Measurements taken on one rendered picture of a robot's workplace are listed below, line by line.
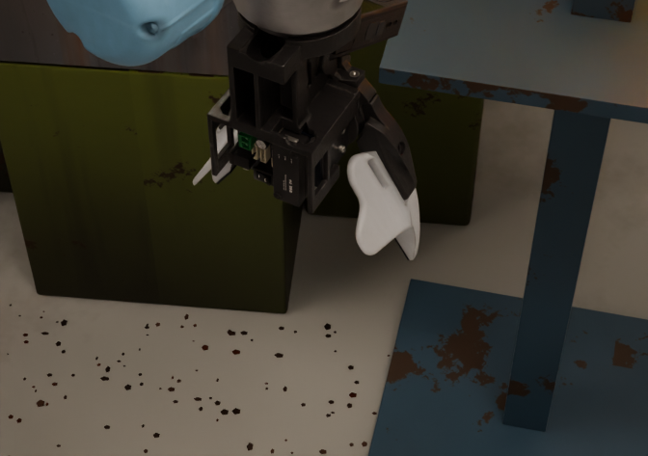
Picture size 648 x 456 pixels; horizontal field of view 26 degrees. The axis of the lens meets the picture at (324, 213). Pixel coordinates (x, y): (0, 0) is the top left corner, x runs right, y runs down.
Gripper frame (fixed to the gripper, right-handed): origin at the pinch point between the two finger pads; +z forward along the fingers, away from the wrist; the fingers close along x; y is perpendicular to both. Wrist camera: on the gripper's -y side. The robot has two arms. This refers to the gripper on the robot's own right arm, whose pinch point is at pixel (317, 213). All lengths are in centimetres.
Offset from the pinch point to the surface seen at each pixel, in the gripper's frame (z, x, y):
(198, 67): 45, -44, -51
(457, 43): 18.9, -6.8, -41.3
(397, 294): 93, -22, -66
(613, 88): 18.9, 8.8, -42.4
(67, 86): 50, -60, -44
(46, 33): 41, -61, -44
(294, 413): 93, -26, -40
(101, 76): 48, -56, -46
